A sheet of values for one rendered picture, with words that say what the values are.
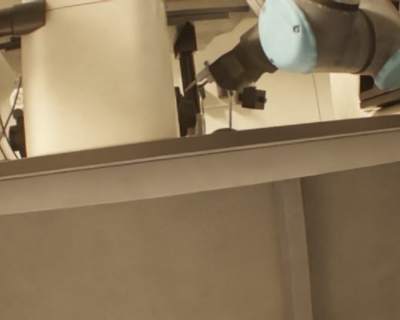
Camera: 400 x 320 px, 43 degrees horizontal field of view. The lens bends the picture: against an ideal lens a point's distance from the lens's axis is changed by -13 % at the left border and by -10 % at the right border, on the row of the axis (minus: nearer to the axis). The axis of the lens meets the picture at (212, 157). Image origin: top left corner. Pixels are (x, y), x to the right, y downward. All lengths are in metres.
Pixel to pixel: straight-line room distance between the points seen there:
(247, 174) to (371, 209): 1.00
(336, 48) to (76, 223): 0.96
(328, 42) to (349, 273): 1.07
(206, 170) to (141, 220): 0.81
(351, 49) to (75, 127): 0.33
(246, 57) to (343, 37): 0.24
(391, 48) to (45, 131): 0.43
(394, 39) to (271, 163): 0.23
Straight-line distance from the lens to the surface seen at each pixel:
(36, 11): 0.66
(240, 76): 0.82
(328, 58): 0.61
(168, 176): 0.61
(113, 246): 1.42
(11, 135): 0.80
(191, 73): 0.89
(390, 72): 0.68
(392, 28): 0.69
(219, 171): 0.62
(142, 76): 0.64
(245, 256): 1.47
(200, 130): 0.88
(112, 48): 0.65
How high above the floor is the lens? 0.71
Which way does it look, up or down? 2 degrees up
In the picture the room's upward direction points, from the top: 8 degrees counter-clockwise
